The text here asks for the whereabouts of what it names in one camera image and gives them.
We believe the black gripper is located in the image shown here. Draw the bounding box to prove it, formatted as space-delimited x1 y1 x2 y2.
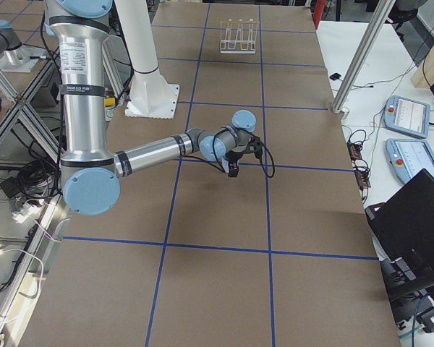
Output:
226 151 243 176

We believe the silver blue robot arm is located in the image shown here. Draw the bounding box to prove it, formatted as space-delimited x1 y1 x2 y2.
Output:
46 1 256 216

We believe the orange black usb hub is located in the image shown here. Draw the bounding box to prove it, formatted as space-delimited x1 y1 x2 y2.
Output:
347 141 371 190

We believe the small black puck device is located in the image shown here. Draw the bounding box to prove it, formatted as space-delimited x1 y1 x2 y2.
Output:
329 73 341 80

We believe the blue teach pendant near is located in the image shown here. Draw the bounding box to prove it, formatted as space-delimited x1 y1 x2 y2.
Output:
386 139 434 184

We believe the blue teach pendant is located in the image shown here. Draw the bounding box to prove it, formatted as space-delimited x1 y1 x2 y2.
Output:
386 139 434 184
383 95 430 139

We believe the blue teach pendant far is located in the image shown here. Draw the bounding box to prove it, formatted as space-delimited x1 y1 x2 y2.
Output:
383 95 430 139

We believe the black laptop computer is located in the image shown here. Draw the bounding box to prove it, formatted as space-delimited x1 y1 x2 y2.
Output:
364 168 434 301

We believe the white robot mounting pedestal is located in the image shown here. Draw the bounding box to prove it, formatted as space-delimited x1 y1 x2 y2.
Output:
115 0 180 119

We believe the aluminium frame post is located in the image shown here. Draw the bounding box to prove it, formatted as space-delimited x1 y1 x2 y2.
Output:
331 0 396 120

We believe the white wire cup holder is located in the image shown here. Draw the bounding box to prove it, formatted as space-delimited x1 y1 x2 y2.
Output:
219 18 259 55

